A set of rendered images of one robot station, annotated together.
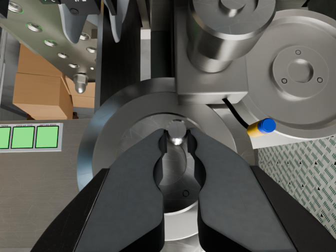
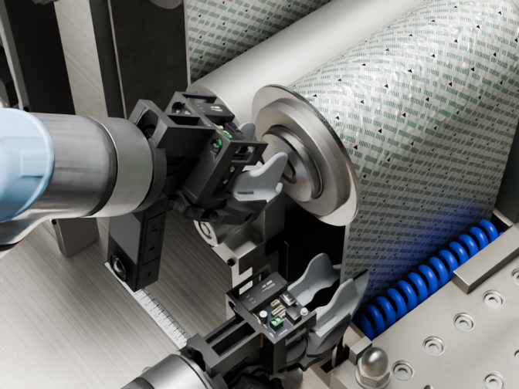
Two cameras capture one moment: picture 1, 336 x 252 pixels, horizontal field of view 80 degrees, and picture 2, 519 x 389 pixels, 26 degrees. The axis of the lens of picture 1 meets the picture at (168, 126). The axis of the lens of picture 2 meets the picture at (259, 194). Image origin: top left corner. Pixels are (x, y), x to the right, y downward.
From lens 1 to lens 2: 0.97 m
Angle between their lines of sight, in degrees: 59
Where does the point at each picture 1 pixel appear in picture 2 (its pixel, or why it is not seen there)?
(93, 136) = (344, 212)
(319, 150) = (240, 24)
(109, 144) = (325, 201)
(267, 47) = not seen: hidden behind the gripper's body
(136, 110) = (309, 204)
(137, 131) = (299, 196)
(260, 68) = not seen: hidden behind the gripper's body
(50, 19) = (486, 342)
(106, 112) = (335, 218)
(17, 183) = not seen: outside the picture
